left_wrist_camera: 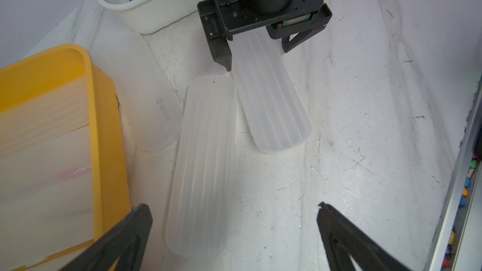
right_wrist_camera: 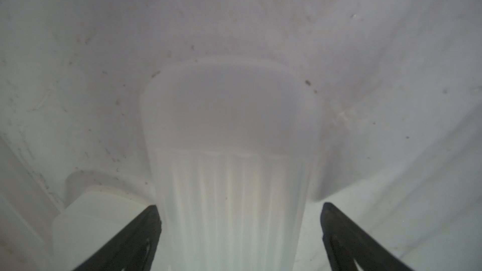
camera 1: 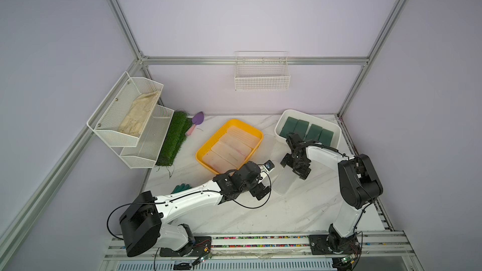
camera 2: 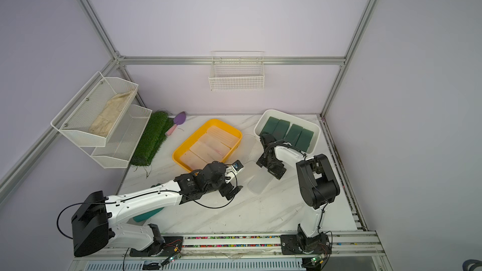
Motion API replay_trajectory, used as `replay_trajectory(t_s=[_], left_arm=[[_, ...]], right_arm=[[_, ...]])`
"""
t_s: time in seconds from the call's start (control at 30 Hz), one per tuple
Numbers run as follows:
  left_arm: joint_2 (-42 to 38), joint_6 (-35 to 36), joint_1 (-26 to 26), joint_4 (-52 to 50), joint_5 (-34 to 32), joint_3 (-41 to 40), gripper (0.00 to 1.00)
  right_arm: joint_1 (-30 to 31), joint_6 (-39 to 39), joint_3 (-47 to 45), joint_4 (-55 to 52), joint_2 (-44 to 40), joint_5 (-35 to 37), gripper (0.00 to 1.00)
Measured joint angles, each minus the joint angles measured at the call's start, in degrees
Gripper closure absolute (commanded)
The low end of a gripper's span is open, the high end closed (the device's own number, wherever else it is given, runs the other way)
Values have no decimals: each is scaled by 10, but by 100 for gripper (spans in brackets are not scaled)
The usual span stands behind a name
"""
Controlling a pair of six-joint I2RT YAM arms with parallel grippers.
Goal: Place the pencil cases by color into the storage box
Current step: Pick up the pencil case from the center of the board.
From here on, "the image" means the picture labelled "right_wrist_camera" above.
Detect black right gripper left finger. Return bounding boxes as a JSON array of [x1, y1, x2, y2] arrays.
[[74, 205, 162, 271]]

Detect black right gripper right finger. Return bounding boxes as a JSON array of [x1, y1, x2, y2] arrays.
[[320, 202, 410, 271]]

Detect clear ribbed pencil case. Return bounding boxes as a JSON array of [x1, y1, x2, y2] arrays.
[[139, 56, 321, 270]]

